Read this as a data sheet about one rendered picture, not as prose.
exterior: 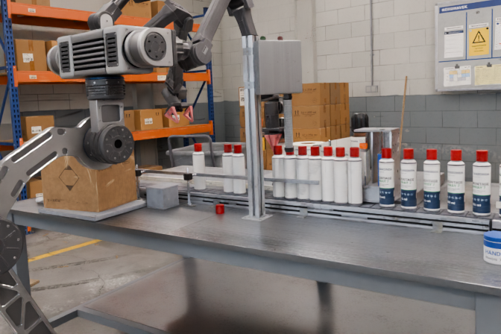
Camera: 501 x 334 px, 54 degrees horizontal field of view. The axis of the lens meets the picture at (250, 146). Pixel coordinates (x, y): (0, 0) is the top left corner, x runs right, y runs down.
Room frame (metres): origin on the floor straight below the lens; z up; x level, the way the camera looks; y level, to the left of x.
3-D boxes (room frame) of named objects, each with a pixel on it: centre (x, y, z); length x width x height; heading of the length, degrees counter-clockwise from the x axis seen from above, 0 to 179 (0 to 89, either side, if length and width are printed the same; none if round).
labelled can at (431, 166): (1.58, -0.59, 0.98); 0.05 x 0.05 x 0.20
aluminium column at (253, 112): (1.79, -0.01, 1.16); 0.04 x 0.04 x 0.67; 57
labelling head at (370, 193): (1.78, -0.46, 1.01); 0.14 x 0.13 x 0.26; 57
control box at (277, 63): (1.80, -0.10, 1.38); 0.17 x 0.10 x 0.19; 112
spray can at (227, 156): (2.04, 0.10, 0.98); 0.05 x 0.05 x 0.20
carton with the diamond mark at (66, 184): (2.06, 0.69, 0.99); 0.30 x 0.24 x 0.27; 65
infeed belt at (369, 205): (1.93, -0.06, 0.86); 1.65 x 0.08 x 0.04; 57
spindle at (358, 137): (2.34, -0.53, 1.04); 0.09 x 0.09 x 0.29
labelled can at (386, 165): (1.67, -0.47, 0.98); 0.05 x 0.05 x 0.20
